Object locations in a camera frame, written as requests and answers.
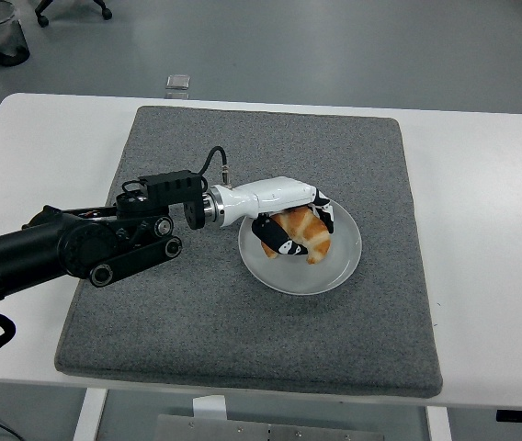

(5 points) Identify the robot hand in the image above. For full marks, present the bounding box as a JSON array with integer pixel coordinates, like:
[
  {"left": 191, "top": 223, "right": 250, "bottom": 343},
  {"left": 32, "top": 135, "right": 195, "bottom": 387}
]
[{"left": 214, "top": 175, "right": 336, "bottom": 257}]

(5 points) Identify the golden croissant bread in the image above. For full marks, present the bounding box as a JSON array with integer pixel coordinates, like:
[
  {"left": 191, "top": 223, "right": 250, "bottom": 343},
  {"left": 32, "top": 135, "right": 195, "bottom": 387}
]
[{"left": 260, "top": 206, "right": 334, "bottom": 266}]

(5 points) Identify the pale grey round plate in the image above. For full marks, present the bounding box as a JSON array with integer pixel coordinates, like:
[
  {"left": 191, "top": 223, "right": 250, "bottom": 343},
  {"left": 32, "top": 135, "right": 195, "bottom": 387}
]
[{"left": 237, "top": 196, "right": 363, "bottom": 297}]

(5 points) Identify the grey felt mat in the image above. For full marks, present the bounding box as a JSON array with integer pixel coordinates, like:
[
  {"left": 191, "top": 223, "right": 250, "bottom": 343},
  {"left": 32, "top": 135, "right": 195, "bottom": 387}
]
[{"left": 53, "top": 105, "right": 444, "bottom": 399}]

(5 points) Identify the clear floor socket box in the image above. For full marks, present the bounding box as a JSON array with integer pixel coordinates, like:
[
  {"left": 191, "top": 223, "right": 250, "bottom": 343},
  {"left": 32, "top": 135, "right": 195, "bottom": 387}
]
[{"left": 165, "top": 73, "right": 192, "bottom": 99}]

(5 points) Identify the white table leg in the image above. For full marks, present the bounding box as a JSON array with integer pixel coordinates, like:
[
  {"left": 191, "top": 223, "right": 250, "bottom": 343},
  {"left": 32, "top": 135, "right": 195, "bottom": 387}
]
[
  {"left": 425, "top": 406, "right": 451, "bottom": 441},
  {"left": 72, "top": 388, "right": 108, "bottom": 441}
]

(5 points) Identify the black office chair base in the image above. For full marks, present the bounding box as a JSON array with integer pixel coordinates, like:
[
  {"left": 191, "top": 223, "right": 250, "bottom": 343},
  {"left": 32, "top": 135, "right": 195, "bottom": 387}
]
[{"left": 34, "top": 0, "right": 114, "bottom": 28}]

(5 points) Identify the white under-table bracket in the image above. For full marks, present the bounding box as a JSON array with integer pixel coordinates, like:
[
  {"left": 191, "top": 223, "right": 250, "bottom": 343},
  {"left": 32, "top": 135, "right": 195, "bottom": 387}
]
[{"left": 191, "top": 395, "right": 229, "bottom": 420}]

